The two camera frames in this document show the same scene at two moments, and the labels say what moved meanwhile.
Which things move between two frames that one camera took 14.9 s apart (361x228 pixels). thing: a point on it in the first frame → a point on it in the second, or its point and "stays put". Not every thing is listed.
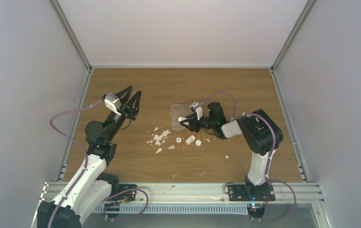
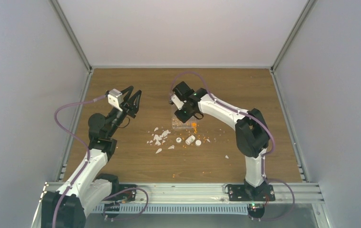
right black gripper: x=197 y=123 → x=186 y=112
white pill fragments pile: x=157 y=138 stays put
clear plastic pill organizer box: x=177 y=110 stays put
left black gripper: x=127 y=111 stays put
